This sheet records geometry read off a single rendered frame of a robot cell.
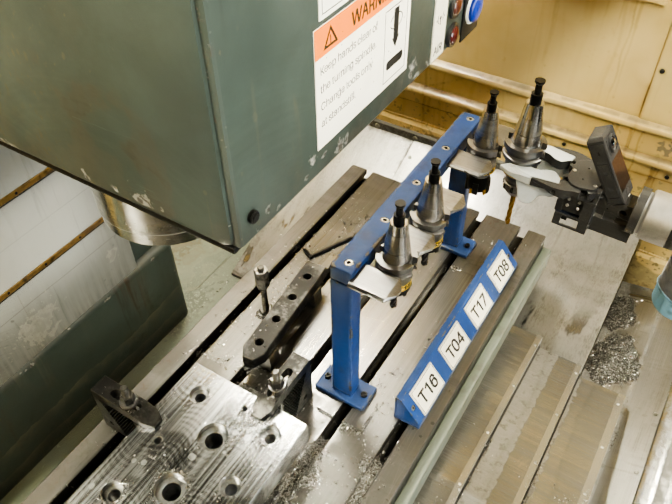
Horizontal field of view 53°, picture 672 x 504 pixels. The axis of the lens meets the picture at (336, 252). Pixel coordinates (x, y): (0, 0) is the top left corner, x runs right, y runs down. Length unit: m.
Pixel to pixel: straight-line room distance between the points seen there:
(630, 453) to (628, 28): 0.86
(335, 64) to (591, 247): 1.24
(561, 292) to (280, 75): 1.26
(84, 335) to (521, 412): 0.91
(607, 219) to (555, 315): 0.60
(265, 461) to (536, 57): 1.05
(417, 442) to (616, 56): 0.90
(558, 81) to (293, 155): 1.16
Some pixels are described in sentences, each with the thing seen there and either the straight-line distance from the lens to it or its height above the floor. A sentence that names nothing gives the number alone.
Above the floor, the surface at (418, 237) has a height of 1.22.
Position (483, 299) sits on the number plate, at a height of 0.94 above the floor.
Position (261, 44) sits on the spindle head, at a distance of 0.46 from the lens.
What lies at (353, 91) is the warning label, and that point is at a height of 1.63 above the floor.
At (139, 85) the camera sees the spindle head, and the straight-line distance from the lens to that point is 0.47.
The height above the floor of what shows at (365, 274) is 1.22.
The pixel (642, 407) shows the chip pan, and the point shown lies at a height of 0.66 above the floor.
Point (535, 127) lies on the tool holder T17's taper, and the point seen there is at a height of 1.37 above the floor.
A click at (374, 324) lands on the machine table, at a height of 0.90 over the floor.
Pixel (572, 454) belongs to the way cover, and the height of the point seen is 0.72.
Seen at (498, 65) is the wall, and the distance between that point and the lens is 1.67.
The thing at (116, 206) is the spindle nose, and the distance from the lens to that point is 0.70.
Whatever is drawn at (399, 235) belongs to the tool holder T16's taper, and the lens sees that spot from 0.96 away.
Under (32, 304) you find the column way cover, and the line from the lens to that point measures 1.35.
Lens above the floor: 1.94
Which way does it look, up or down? 45 degrees down
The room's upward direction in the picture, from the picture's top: 1 degrees counter-clockwise
